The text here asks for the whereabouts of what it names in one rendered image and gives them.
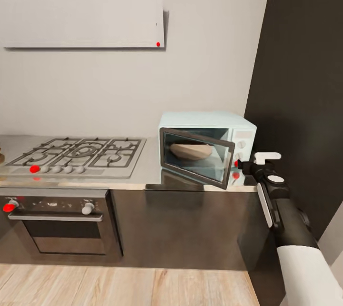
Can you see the oven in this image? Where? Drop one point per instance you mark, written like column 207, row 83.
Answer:
column 66, row 225

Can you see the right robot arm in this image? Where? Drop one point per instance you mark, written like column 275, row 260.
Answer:
column 307, row 277

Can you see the range hood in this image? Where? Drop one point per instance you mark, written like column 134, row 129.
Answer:
column 81, row 23

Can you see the microwave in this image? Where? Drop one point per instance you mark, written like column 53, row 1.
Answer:
column 205, row 145

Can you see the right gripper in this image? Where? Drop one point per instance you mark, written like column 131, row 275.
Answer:
column 252, row 168

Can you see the fridge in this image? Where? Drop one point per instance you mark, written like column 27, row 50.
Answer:
column 295, row 100

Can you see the burner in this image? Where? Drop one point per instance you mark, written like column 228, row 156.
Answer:
column 77, row 156

